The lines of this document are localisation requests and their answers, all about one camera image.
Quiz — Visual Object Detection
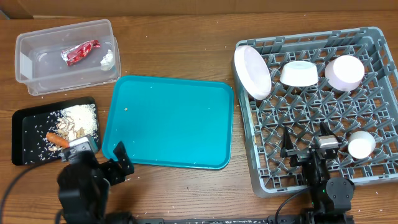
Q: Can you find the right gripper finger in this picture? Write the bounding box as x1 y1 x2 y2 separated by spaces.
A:
319 121 335 136
281 126 294 152

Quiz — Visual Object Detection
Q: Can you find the white paper cup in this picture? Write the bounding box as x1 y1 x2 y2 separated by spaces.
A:
348 131 376 159

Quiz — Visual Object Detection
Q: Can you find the peanut shells pile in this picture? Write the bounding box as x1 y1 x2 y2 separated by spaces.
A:
46 116 85 152

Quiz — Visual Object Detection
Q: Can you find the orange carrot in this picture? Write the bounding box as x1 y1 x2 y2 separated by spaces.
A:
46 133 70 148

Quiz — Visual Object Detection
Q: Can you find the rice pile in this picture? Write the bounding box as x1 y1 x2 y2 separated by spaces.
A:
23 103 98 161

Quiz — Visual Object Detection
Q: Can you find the pink bowl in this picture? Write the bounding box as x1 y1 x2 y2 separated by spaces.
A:
325 55 365 91

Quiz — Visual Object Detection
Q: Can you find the white bowl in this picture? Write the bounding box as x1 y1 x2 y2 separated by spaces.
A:
280 61 318 87

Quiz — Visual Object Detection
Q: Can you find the pink plate with food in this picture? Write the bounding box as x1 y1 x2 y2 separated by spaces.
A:
233 45 272 100

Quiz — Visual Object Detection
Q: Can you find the white tissue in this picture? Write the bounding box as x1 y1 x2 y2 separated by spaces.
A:
100 50 115 71

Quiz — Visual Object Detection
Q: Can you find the red snack wrapper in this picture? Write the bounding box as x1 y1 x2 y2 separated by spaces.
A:
60 40 101 66

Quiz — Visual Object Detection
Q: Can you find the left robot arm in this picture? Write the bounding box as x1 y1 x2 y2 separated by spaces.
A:
57 141 136 224

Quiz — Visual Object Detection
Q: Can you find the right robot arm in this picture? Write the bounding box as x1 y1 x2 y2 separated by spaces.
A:
274 122 355 224

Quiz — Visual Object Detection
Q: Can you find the grey dishwasher rack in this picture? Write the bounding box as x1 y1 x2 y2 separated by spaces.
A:
235 27 397 198

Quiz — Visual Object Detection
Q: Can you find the teal serving tray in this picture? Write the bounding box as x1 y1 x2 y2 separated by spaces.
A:
102 75 234 170

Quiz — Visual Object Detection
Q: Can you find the black plastic tray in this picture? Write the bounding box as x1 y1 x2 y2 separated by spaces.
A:
12 96 98 166

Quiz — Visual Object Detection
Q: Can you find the clear plastic bin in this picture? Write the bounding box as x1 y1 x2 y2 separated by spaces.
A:
15 19 121 96

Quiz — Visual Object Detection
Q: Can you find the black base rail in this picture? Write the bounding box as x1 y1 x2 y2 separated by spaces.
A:
135 215 355 224

